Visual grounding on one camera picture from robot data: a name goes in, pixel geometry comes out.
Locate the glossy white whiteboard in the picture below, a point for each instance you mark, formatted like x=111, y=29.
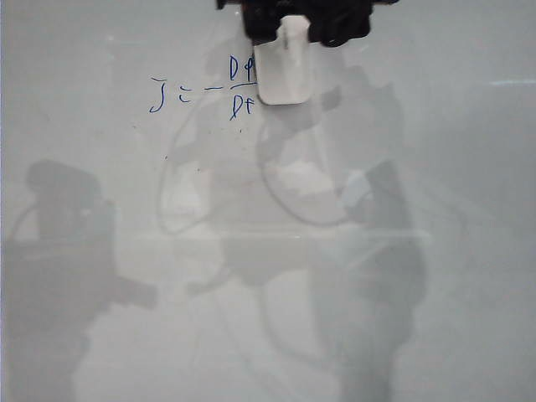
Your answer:
x=268, y=272

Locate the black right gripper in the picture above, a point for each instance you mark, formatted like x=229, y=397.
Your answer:
x=301, y=5

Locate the white whiteboard eraser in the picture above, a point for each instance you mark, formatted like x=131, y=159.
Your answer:
x=285, y=79

